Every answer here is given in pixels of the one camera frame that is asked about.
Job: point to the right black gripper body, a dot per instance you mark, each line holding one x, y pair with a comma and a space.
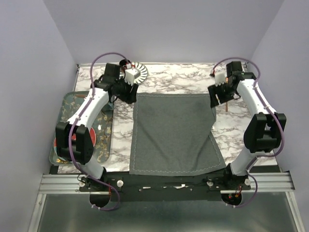
224, 92

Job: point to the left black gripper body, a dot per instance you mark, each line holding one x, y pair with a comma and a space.
123, 90

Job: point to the grey cloth napkin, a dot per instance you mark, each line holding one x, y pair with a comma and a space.
172, 136

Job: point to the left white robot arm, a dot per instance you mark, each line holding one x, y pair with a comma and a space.
73, 140

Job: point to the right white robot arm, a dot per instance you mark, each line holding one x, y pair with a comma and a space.
264, 136

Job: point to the red and black cup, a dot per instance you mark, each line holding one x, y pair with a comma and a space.
124, 63

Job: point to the white striped saucer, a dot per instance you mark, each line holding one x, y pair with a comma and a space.
143, 72

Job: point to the red and blue plate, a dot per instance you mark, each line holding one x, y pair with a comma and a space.
59, 160

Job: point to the green floral tray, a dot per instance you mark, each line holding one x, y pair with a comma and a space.
102, 124

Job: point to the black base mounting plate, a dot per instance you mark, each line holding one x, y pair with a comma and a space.
152, 188

